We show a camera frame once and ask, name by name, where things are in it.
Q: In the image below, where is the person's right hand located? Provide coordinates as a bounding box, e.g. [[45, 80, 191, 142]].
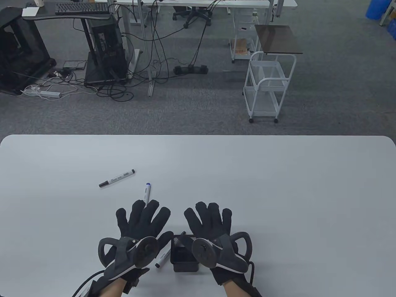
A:
[[184, 202, 248, 286]]

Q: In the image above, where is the person's left hand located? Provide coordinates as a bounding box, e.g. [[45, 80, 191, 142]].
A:
[[104, 200, 174, 281]]

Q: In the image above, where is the black mesh pen holder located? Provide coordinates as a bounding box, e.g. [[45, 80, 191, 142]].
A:
[[170, 235, 200, 273]]

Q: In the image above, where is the black capped white marker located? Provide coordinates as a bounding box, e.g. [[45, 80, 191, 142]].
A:
[[155, 230, 187, 268], [99, 169, 136, 188]]

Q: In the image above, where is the person's right forearm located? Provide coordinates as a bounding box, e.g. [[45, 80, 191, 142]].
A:
[[223, 278, 263, 297]]

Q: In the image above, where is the dark gray tracking controller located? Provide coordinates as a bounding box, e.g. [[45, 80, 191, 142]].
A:
[[192, 231, 252, 274], [98, 236, 160, 281]]

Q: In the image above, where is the white rolling cart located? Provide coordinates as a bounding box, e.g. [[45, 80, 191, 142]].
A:
[[243, 51, 297, 123]]

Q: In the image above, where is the black power strip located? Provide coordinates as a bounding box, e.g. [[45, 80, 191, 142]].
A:
[[173, 65, 209, 75]]

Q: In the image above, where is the white power strip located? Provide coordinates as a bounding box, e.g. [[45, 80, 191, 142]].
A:
[[21, 88, 61, 99]]

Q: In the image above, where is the gray network box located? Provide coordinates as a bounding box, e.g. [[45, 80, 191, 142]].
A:
[[63, 60, 88, 70]]

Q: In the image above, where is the white shelf cart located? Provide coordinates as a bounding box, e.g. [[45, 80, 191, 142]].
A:
[[230, 14, 260, 64]]

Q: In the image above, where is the black computer tower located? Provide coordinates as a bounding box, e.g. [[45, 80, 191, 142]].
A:
[[88, 17, 129, 81]]

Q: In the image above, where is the cardboard box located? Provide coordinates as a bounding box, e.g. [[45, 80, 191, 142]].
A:
[[230, 39, 250, 53]]

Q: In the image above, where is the brown side table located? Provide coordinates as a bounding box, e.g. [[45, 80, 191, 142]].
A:
[[254, 25, 303, 55]]

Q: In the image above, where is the black office chair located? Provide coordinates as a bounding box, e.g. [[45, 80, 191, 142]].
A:
[[172, 6, 212, 29]]

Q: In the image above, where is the black keyboard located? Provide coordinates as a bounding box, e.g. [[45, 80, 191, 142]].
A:
[[55, 2, 110, 15]]

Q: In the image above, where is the long white desk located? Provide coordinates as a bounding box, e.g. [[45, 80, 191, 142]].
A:
[[94, 0, 270, 98]]

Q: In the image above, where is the black desk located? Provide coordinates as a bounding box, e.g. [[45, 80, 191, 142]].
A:
[[22, 2, 128, 86]]

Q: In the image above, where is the short white desk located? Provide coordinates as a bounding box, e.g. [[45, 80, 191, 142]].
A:
[[272, 0, 298, 17]]

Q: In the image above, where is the blue bin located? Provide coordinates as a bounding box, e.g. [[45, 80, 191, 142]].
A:
[[366, 0, 392, 20]]

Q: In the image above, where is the black glove cable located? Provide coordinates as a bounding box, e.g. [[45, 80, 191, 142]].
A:
[[246, 261, 256, 286]]

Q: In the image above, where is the black braided cable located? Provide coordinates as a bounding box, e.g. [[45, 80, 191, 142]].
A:
[[72, 270, 105, 297]]

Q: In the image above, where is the black cable coil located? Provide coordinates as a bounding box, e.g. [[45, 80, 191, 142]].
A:
[[97, 83, 134, 102]]

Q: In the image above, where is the white cable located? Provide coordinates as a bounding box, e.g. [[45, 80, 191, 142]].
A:
[[22, 77, 98, 101]]

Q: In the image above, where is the black hanging cable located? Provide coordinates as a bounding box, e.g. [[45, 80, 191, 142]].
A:
[[189, 0, 224, 67]]

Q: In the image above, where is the white table frame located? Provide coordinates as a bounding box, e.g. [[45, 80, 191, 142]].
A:
[[379, 3, 396, 27]]

